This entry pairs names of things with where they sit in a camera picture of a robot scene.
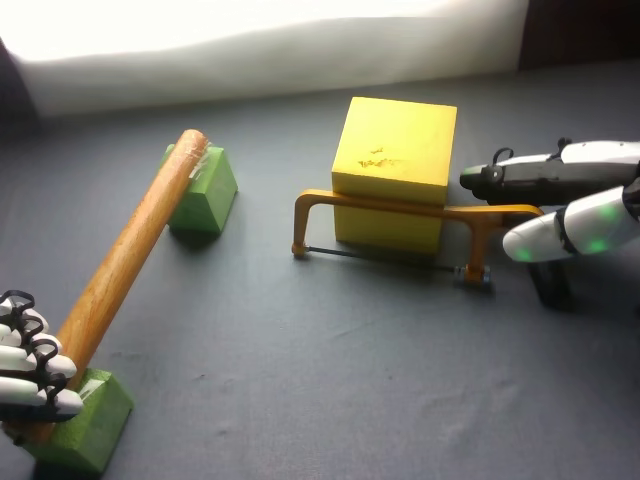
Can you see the round wooden dowel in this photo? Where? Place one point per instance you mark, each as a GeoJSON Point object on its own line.
{"type": "Point", "coordinates": [130, 235]}

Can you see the yellow wooden block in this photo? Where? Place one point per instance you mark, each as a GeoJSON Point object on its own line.
{"type": "Point", "coordinates": [395, 135]}

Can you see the white backdrop sheet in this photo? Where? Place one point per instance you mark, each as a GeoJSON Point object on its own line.
{"type": "Point", "coordinates": [250, 50]}

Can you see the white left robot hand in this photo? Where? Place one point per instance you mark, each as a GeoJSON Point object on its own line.
{"type": "Point", "coordinates": [25, 385]}

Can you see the grey table cloth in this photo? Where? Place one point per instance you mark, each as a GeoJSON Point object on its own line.
{"type": "Point", "coordinates": [320, 375]}

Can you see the green support block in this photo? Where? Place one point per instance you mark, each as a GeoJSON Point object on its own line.
{"type": "Point", "coordinates": [205, 205]}
{"type": "Point", "coordinates": [90, 430]}

